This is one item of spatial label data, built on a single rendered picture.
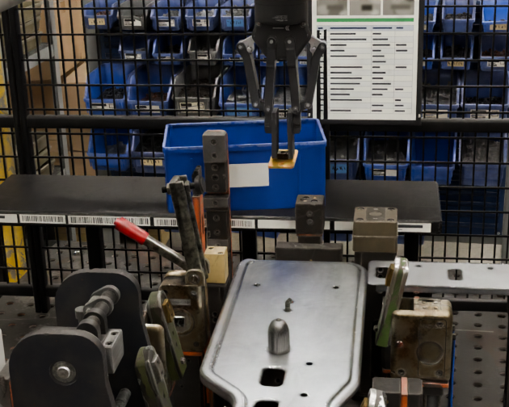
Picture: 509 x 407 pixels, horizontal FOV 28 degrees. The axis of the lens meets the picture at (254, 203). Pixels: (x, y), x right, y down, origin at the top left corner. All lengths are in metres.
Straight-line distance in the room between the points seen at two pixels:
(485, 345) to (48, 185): 0.96
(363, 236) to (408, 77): 0.38
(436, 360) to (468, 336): 0.65
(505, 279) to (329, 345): 0.37
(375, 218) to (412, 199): 0.20
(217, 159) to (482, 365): 0.68
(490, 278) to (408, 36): 0.53
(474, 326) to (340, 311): 0.68
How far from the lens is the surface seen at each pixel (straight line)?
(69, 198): 2.04
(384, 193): 2.00
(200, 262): 1.59
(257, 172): 1.89
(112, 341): 1.19
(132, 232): 1.57
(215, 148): 1.81
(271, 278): 1.70
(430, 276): 1.71
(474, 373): 2.04
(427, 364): 1.53
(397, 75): 2.02
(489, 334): 2.19
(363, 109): 2.03
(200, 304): 1.58
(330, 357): 1.46
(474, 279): 1.71
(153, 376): 1.28
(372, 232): 1.78
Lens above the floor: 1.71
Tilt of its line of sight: 20 degrees down
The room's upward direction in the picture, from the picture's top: 2 degrees counter-clockwise
